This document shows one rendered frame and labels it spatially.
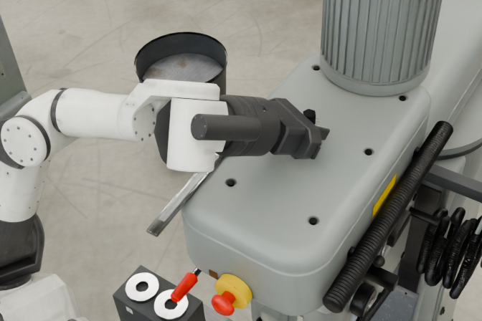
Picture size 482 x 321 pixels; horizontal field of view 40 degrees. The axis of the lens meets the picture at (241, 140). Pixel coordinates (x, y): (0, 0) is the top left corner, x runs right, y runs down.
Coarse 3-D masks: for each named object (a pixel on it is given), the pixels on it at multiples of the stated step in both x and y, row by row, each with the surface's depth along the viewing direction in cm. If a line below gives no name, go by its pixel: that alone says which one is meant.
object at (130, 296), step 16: (144, 272) 185; (128, 288) 180; (144, 288) 181; (160, 288) 181; (128, 304) 178; (144, 304) 178; (160, 304) 176; (176, 304) 177; (192, 304) 177; (128, 320) 185; (144, 320) 177; (160, 320) 174; (176, 320) 174; (192, 320) 176
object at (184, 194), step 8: (216, 160) 106; (192, 176) 104; (200, 176) 104; (192, 184) 103; (200, 184) 103; (184, 192) 102; (192, 192) 102; (176, 200) 100; (184, 200) 100; (168, 208) 99; (176, 208) 99; (160, 216) 98; (168, 216) 98; (152, 224) 97; (160, 224) 97; (152, 232) 96; (160, 232) 97
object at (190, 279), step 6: (198, 270) 114; (186, 276) 113; (192, 276) 113; (180, 282) 112; (186, 282) 112; (192, 282) 112; (180, 288) 111; (186, 288) 112; (174, 294) 110; (180, 294) 111; (174, 300) 111; (180, 300) 111
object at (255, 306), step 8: (352, 296) 135; (256, 304) 135; (256, 312) 137; (312, 312) 125; (320, 312) 125; (344, 312) 135; (288, 320) 131; (296, 320) 129; (304, 320) 127; (312, 320) 127; (320, 320) 127; (328, 320) 128; (336, 320) 131; (344, 320) 137
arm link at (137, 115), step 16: (160, 80) 90; (128, 96) 92; (144, 96) 90; (160, 96) 93; (176, 96) 89; (192, 96) 88; (208, 96) 88; (128, 112) 92; (144, 112) 94; (128, 128) 92; (144, 128) 95
